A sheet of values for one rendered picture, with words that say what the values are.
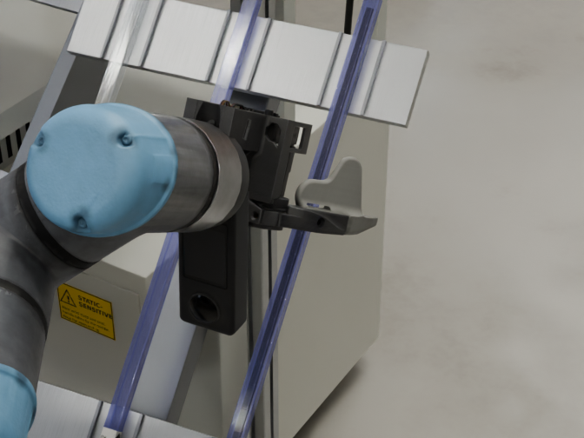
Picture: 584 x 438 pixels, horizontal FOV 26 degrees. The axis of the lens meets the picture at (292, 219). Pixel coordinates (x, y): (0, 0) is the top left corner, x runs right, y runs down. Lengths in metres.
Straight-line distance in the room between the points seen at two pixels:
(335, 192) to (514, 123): 2.15
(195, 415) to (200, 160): 0.54
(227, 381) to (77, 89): 0.34
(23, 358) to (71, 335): 1.00
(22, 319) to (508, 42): 2.84
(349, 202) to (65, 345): 0.81
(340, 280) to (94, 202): 1.37
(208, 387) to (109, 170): 0.56
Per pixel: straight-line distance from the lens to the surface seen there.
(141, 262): 1.56
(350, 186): 0.97
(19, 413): 0.68
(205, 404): 1.26
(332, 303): 2.06
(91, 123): 0.71
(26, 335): 0.71
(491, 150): 2.98
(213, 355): 1.21
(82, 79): 1.32
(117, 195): 0.70
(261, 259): 1.69
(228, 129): 0.85
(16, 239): 0.76
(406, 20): 3.56
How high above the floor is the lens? 1.55
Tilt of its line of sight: 35 degrees down
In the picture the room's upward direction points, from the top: straight up
